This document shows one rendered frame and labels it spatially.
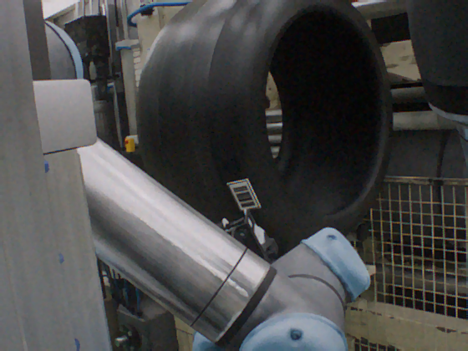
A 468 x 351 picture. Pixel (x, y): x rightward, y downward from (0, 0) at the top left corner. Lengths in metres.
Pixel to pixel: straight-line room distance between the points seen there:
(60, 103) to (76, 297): 0.09
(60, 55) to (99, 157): 0.21
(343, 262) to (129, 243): 0.20
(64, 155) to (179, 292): 0.16
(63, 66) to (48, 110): 0.34
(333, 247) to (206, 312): 0.16
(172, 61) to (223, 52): 0.12
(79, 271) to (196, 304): 0.14
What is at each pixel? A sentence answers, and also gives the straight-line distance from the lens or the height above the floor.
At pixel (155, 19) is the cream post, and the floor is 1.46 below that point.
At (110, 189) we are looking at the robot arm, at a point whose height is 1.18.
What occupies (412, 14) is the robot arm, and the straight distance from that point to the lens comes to 0.24.
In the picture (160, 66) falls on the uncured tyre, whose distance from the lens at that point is 1.00.
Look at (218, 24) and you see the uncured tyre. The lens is 0.93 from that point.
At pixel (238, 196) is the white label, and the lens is 0.90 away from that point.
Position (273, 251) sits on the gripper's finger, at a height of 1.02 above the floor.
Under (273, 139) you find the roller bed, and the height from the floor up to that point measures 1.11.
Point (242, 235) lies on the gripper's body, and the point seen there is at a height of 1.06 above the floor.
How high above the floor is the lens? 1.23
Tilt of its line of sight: 8 degrees down
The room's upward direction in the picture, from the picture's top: 6 degrees counter-clockwise
